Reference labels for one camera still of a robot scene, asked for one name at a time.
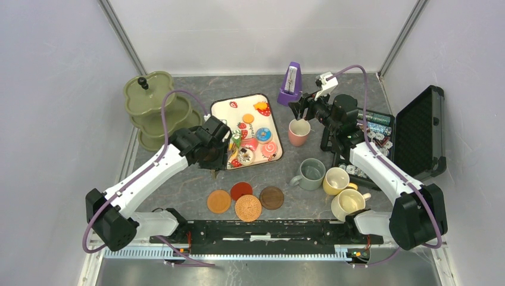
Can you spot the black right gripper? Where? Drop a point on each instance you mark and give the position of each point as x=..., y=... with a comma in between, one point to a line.
x=296, y=106

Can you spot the woven round coaster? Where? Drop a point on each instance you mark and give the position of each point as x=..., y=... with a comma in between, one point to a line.
x=248, y=208

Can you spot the dark brown round coaster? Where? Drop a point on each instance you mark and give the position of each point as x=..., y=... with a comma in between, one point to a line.
x=271, y=198

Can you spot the green white cake slice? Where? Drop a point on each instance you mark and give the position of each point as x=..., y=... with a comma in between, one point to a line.
x=236, y=138

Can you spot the strawberry print serving tray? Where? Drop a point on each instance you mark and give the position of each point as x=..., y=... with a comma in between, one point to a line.
x=231, y=110

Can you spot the white chocolate drizzle donut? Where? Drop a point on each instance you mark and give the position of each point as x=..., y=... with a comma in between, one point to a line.
x=246, y=156

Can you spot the light brown round coaster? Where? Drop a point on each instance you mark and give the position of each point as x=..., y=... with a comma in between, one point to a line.
x=219, y=201

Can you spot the purple metronome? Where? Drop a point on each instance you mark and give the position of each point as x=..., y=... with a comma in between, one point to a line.
x=291, y=87

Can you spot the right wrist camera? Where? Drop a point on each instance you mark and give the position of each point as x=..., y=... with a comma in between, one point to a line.
x=326, y=83

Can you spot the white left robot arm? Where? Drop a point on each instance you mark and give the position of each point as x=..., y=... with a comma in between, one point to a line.
x=113, y=214

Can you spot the yellow ceramic mug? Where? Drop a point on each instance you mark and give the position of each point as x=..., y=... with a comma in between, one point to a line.
x=336, y=180

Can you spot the blue frosted donut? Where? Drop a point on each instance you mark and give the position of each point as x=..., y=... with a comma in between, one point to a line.
x=263, y=135

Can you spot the green tiered dessert stand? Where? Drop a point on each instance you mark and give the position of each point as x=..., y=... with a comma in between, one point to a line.
x=143, y=97

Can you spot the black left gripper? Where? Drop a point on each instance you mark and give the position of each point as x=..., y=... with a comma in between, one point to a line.
x=220, y=163

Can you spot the open black case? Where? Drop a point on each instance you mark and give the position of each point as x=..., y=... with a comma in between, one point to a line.
x=414, y=138

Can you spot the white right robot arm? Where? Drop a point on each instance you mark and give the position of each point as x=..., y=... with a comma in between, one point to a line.
x=418, y=216

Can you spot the grey ceramic mug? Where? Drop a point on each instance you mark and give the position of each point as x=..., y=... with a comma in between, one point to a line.
x=310, y=174

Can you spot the pink ceramic mug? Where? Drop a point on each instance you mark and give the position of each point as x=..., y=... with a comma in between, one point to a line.
x=298, y=131

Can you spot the round orange biscuit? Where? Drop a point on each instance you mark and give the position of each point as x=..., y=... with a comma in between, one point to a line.
x=248, y=118

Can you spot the pink cake slice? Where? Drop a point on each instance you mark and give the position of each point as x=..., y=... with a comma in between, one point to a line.
x=250, y=143

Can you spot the red round coaster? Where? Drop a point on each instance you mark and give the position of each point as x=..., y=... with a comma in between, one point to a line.
x=240, y=189

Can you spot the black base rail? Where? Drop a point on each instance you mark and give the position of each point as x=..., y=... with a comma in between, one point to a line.
x=310, y=236

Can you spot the cream ceramic mug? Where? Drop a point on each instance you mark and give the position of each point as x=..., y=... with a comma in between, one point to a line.
x=348, y=201

